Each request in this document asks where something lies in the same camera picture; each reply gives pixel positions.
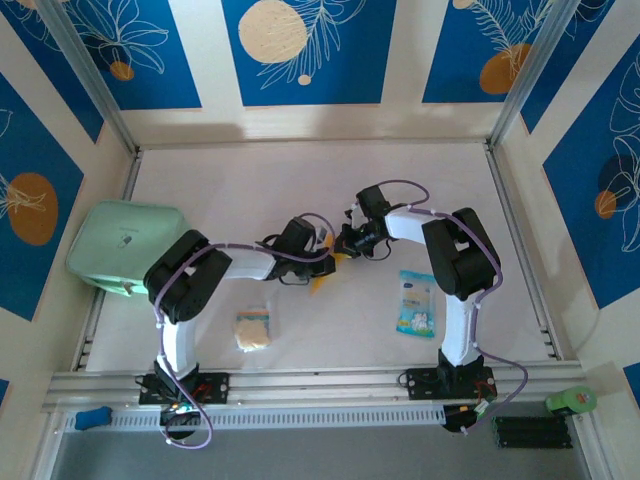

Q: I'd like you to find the blue white wipes packet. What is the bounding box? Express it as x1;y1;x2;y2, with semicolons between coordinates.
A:
395;269;438;341

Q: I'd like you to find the mint green zip pouch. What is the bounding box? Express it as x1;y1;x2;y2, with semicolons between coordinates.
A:
66;199;193;299

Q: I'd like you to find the black ribbed rack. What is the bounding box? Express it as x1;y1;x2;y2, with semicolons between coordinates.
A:
491;415;574;450

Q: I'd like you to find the green bottle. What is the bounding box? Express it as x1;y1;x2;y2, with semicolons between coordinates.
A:
544;386;599;417

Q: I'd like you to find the blue bone-shaped sponge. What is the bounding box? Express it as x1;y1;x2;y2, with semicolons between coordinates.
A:
74;407;113;432

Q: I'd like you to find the aluminium table edge rail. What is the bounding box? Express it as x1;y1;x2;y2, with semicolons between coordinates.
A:
41;361;595;415

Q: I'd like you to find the aluminium side rail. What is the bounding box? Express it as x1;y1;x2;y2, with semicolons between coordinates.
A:
483;143;567;362
71;149;145;372

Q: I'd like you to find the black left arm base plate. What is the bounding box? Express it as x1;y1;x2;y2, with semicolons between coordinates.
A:
138;372;232;407

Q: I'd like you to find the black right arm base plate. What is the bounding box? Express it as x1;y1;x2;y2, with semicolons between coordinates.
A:
405;367;498;402

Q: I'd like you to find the grey slotted cable duct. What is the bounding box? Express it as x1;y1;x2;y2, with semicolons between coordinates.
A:
63;405;447;433

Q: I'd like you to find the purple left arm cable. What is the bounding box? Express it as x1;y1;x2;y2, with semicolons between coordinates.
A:
154;213;338;450

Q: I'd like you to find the aluminium frame post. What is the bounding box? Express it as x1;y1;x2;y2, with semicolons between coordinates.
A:
37;0;142;157
486;0;584;150

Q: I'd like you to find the thin white cable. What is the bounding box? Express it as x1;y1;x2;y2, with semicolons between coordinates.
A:
559;304;609;359

